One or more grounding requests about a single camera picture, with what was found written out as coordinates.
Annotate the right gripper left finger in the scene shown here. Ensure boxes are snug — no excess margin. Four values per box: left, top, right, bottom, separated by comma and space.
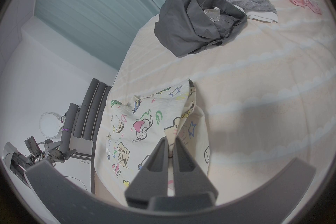
124, 137, 169, 208

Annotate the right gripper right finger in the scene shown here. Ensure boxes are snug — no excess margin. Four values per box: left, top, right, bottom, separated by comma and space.
173, 137, 218, 202

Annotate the white printed garment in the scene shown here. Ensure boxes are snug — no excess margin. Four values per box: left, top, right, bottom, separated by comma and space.
94, 79, 210, 197

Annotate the bed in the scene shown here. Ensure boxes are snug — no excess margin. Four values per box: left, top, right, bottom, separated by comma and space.
90, 0, 335, 209

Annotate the dark grey padded bench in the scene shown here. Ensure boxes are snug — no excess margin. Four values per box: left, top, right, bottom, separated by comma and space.
61, 78, 113, 162

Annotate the blue-green curtain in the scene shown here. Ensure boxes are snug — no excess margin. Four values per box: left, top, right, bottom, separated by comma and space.
34, 0, 263, 72

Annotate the dark grey garment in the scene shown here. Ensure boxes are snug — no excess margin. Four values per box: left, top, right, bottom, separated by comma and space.
154, 0, 248, 58

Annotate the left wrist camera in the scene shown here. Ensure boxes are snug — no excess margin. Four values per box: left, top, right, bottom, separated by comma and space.
24, 136, 42, 155

